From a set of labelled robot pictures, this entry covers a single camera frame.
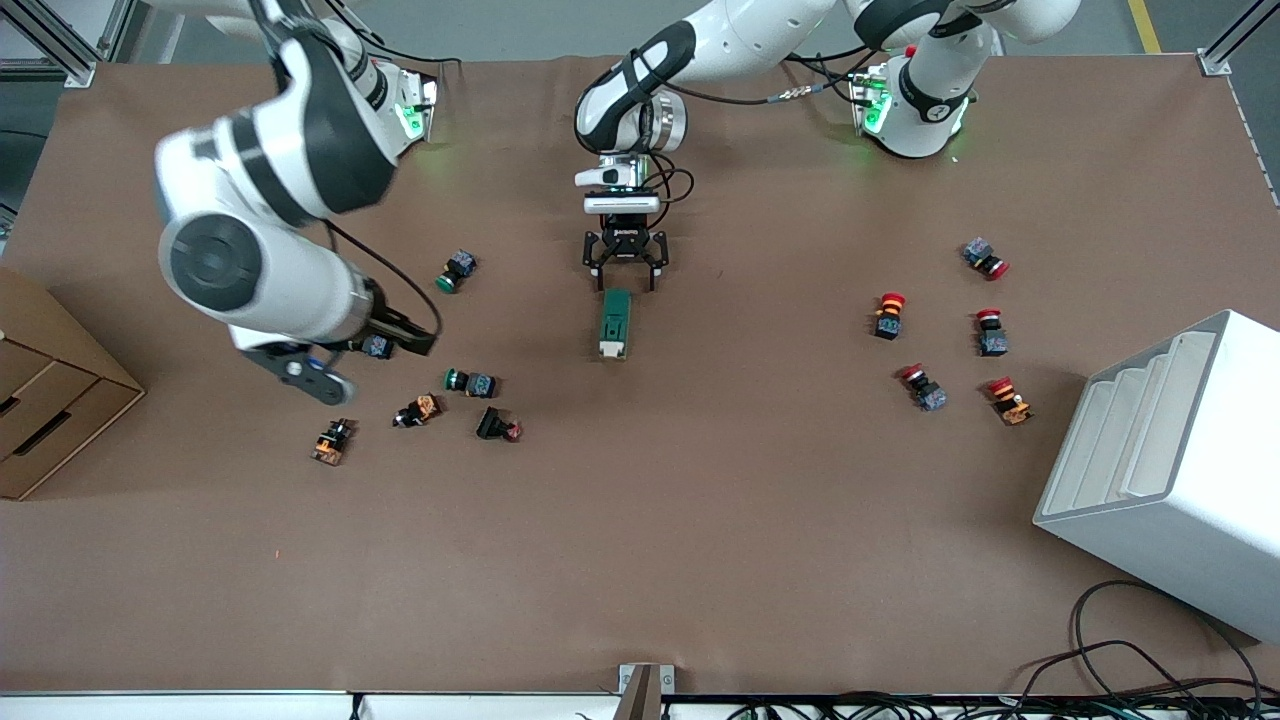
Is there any brown cardboard box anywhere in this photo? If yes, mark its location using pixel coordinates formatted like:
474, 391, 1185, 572
0, 268, 147, 501

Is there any white slotted sorting rack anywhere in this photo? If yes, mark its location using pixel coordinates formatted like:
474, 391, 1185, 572
1033, 309, 1280, 644

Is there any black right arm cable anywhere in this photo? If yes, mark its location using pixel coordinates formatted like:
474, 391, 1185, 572
322, 218, 444, 336

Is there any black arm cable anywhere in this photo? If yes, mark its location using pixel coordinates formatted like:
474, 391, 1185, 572
322, 218, 444, 336
640, 55, 871, 206

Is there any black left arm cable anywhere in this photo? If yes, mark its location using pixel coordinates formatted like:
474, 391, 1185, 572
640, 55, 871, 206

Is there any black base cable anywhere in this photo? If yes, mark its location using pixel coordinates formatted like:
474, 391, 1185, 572
330, 0, 463, 69
785, 48, 871, 101

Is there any metal table edge bracket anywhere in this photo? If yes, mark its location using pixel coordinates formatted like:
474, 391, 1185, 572
617, 663, 676, 720

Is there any aluminium frame profile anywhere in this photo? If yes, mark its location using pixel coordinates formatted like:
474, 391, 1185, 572
0, 0, 139, 89
1198, 0, 1280, 77

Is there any black cable bundle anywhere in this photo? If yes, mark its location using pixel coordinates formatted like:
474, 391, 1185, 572
725, 690, 1280, 720

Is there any black looped floor cable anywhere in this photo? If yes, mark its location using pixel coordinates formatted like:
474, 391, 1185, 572
1012, 580, 1265, 701

